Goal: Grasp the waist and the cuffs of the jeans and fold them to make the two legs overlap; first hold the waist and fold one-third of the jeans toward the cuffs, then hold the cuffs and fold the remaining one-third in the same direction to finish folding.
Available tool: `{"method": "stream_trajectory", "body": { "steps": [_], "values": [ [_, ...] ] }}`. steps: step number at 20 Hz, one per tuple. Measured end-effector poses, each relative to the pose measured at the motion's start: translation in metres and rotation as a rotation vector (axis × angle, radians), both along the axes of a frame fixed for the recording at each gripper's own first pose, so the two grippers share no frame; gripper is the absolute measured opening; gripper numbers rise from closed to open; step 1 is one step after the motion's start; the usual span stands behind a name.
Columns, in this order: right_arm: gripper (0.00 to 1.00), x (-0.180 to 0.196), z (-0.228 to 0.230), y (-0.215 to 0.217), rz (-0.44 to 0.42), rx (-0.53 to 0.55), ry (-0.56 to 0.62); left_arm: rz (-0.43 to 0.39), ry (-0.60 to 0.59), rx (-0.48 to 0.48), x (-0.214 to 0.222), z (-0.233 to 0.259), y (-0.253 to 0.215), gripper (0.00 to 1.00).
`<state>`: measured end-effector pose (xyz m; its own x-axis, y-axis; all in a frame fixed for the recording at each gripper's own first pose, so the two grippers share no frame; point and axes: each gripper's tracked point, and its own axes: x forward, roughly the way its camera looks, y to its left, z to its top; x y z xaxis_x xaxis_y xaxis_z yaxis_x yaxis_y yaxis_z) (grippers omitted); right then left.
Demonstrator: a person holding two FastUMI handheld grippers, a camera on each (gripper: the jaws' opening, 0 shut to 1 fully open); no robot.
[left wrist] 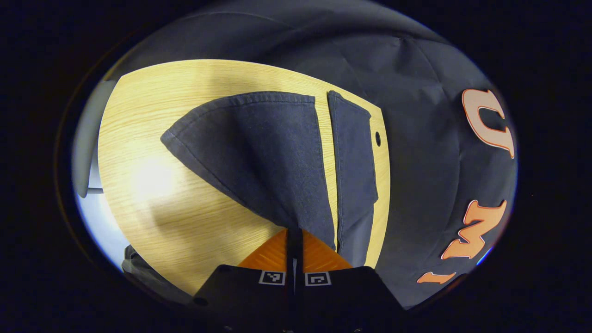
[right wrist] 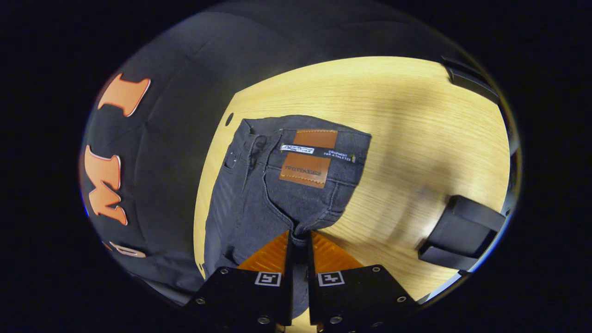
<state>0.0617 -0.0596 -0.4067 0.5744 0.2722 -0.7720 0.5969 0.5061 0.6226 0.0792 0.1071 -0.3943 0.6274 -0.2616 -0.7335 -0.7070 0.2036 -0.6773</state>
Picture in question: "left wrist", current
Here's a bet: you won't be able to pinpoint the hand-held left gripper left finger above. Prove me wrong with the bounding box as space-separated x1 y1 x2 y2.
193 228 295 330

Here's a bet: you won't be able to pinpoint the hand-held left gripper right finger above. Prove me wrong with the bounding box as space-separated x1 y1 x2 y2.
295 228 404 330

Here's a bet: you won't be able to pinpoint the dark blue jeans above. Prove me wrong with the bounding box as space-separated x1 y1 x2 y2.
160 91 380 269

